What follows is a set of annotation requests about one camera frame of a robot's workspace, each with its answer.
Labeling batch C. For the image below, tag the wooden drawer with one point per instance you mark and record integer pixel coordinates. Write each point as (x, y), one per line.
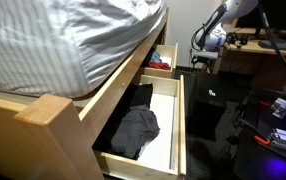
(164, 158)
(168, 54)

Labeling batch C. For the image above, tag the grey striped mattress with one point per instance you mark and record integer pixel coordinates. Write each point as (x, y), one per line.
(69, 47)

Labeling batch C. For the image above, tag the wooden desk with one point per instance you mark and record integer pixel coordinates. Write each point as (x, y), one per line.
(266, 68)

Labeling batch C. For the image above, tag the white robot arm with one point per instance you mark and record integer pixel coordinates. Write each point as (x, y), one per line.
(211, 34)

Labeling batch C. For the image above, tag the blue cloth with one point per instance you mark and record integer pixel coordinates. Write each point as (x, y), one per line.
(156, 57)

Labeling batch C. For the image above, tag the wooden bed frame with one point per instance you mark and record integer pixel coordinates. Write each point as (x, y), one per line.
(51, 137)

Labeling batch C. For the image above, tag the red cloth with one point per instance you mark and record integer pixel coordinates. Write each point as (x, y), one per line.
(163, 66)

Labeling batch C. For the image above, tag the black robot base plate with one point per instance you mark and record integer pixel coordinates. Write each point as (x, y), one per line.
(255, 161)

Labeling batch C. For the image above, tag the black box on floor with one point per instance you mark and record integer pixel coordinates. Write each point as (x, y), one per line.
(208, 101)

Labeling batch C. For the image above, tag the grey garment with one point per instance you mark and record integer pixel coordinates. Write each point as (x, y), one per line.
(137, 127)

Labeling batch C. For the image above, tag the black garment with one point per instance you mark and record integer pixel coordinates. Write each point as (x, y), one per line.
(138, 95)

